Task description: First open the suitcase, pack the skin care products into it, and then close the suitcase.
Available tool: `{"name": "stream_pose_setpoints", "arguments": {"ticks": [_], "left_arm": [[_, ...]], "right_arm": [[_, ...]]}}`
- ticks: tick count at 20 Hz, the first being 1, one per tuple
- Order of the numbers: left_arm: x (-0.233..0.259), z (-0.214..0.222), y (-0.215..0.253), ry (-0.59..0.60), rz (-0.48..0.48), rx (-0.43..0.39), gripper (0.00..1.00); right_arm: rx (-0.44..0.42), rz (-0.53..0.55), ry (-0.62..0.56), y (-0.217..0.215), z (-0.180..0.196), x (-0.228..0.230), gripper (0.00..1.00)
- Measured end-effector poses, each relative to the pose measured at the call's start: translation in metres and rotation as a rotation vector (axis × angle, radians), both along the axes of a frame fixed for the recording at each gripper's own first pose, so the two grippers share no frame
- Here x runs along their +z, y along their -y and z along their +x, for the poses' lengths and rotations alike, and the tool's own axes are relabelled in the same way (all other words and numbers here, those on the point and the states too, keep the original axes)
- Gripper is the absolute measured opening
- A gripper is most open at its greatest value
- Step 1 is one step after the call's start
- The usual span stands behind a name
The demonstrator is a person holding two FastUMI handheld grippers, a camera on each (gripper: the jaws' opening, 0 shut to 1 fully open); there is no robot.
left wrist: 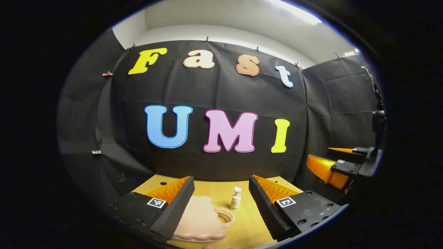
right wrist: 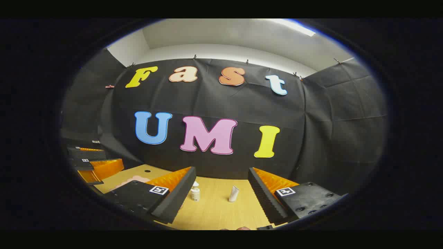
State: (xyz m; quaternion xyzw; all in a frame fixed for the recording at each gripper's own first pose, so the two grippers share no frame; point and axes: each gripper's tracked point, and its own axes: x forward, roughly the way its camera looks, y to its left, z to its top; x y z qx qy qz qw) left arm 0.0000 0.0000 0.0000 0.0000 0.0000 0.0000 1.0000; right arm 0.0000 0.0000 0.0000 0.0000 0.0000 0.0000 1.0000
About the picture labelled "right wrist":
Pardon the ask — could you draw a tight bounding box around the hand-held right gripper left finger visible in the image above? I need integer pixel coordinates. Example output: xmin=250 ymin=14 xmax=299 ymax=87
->
xmin=103 ymin=167 xmax=197 ymax=224

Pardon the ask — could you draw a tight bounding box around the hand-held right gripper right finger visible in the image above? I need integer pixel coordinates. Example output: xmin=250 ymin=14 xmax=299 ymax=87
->
xmin=248 ymin=167 xmax=349 ymax=225

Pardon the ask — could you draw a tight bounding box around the pink suitcase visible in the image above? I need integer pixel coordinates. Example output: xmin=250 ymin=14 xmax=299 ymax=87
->
xmin=114 ymin=175 xmax=151 ymax=190

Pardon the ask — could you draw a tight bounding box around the black backdrop cloth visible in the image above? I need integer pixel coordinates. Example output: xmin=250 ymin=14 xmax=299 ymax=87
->
xmin=61 ymin=48 xmax=388 ymax=197

